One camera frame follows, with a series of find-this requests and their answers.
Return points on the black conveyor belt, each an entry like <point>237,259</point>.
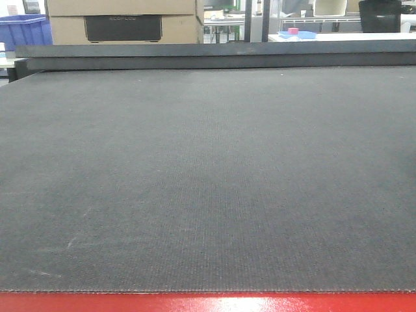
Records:
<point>146,181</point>

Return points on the small red block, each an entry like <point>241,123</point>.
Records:
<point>292,30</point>

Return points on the red conveyor front edge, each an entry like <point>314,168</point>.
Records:
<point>42,301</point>

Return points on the white background table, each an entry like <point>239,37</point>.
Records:
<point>355,36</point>

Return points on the small blue tray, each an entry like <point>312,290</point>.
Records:
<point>301,35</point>

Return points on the large cardboard box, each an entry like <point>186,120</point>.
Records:
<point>125,22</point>

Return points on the black office chair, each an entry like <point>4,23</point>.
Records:
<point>380,16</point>

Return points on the blue plastic crate background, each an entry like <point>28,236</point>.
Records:
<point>25,30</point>

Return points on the black vertical post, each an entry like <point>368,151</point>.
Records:
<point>247,21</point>

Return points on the dark conveyor rear rail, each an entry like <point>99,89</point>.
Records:
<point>393,60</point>

